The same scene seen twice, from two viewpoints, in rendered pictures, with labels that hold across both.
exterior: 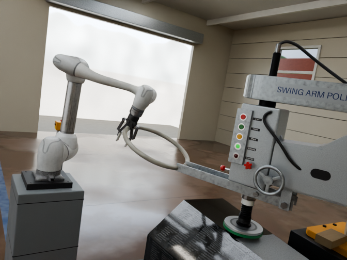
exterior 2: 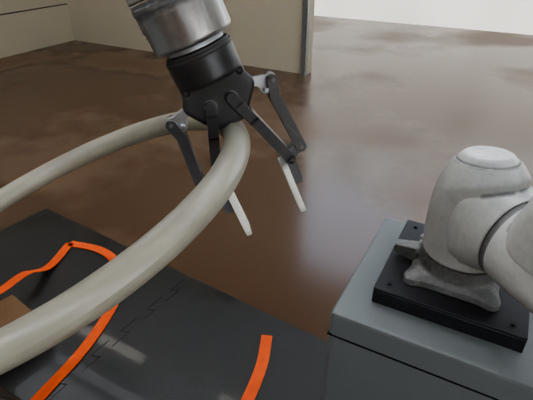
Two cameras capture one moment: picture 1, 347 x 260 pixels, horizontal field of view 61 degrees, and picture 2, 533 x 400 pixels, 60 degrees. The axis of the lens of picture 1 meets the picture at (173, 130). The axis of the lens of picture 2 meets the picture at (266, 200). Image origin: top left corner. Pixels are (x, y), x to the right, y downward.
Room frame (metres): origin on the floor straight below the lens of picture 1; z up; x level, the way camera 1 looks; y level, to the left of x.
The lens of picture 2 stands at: (2.42, 0.11, 1.46)
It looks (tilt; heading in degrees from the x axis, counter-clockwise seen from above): 31 degrees down; 153
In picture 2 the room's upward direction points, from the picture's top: straight up
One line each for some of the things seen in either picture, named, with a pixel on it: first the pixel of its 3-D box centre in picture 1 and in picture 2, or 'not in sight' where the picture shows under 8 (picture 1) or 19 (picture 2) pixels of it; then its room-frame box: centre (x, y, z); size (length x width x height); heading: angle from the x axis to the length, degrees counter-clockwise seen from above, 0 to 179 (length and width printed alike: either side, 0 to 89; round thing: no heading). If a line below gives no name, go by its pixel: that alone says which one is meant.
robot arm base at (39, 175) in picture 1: (48, 173); (448, 257); (1.91, 0.79, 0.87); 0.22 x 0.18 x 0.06; 35
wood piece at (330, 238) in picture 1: (330, 238); not in sight; (1.72, -1.06, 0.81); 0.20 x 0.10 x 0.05; 128
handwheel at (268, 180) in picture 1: (270, 179); not in sight; (1.40, -0.51, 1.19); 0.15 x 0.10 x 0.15; 58
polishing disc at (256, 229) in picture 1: (243, 225); not in sight; (1.56, -0.47, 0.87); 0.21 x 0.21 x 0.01
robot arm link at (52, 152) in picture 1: (51, 152); (478, 205); (1.94, 0.80, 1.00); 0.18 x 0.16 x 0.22; 174
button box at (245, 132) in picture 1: (240, 136); not in sight; (1.50, -0.35, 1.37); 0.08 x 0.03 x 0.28; 58
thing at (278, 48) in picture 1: (275, 61); not in sight; (1.56, -0.47, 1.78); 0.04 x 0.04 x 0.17
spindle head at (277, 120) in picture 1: (273, 150); not in sight; (1.52, -0.54, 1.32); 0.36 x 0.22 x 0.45; 58
